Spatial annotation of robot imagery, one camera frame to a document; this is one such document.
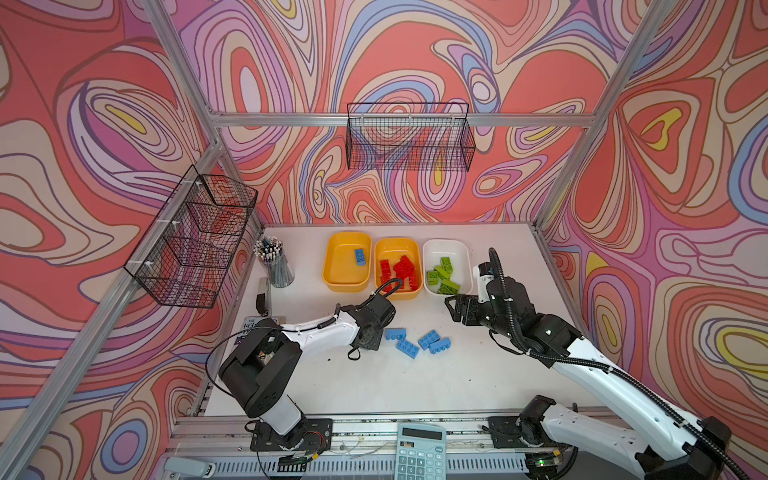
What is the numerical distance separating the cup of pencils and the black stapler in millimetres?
29

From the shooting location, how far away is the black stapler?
940mm

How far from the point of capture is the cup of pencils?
0.90 m
